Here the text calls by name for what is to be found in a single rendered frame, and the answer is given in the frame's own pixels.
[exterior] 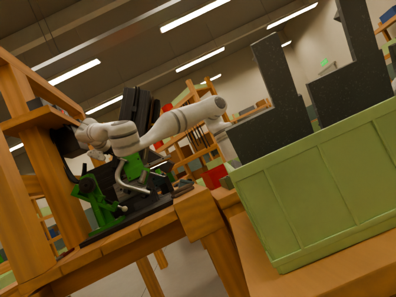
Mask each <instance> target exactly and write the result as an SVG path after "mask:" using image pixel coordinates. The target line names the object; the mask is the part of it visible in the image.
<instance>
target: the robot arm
mask: <svg viewBox="0 0 396 297"><path fill-rule="evenodd" d="M226 109H227V102H226V100H225V99H224V98H223V97H221V96H219V95H212V96H210V97H208V98H206V99H204V100H202V101H199V102H198V103H194V104H190V105H186V106H184V107H180V108H176V109H174V110H170V111H167V112H165V113H163V114H162V115H161V116H160V117H159V118H158V119H157V121H156V122H155V123H154V125H153V126H152V128H151V129H150V130H149V131H148V132H147V133H146V134H145V135H144V136H142V137H139V135H138V131H137V127H136V125H135V123H134V122H133V121H130V120H121V121H113V122H109V123H103V124H101V123H98V122H97V121H96V120H95V119H93V118H86V119H84V120H83V122H82V123H81V124H80V126H79V127H78V128H77V130H76V132H75V138H76V139H77V140H78V141H80V142H82V143H90V144H91V145H92V146H93V147H94V149H93V150H89V151H87V155H88V156H89V157H92V158H94V159H97V160H100V161H105V159H106V157H105V155H104V154H106V155H109V154H110V155H112V156H115V157H117V158H118V159H120V158H121V157H125V156H130V155H132V154H134V153H136V152H138V151H140V150H142V149H144V148H146V147H148V146H150V145H152V144H154V143H156V142H158V141H161V140H164V139H166V138H169V137H171V136H175V135H177V134H180V133H182V132H184V131H186V130H188V129H190V128H192V127H193V126H195V125H196V124H198V123H199V122H201V121H202V120H203V121H204V123H205V125H206V126H207V128H208V130H209V131H210V132H211V133H212V134H213V136H214V138H215V140H216V142H217V144H218V146H219V148H220V150H221V152H222V154H223V157H224V158H225V160H226V162H227V161H229V160H232V159H234V158H236V157H238V156H237V154H236V152H235V150H234V148H233V146H232V144H231V142H230V140H229V138H228V136H227V134H226V132H225V129H226V128H228V127H230V126H232V123H230V122H227V123H224V122H223V121H222V119H221V118H220V116H222V115H223V114H224V113H225V111H226ZM109 139H110V140H109Z"/></svg>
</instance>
